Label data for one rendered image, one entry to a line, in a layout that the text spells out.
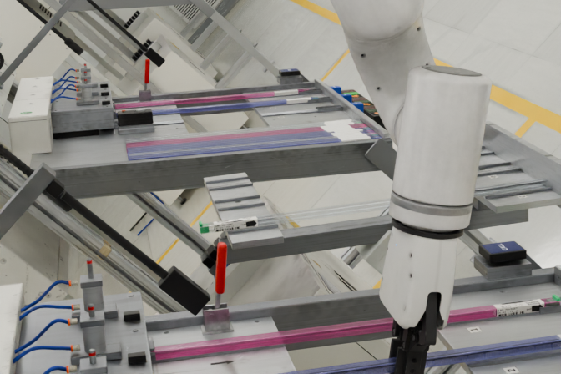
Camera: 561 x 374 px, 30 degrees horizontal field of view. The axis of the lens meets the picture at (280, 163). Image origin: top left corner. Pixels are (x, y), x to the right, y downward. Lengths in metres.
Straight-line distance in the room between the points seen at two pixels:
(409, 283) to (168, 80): 4.59
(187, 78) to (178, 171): 3.59
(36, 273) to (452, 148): 1.20
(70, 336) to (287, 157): 0.99
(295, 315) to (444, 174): 0.35
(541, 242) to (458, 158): 1.86
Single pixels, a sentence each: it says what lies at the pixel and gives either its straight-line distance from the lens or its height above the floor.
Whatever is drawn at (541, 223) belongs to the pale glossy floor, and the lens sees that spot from 2.96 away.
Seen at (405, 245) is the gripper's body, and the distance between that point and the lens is 1.08.
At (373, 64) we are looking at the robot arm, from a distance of 1.12.
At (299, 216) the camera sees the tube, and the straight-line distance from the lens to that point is 1.46.
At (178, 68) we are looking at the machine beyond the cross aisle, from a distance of 5.59.
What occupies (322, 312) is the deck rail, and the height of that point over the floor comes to 0.93.
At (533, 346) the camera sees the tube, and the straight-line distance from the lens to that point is 1.19.
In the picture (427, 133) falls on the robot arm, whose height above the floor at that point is 1.08.
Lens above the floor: 1.47
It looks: 17 degrees down
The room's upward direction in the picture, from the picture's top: 49 degrees counter-clockwise
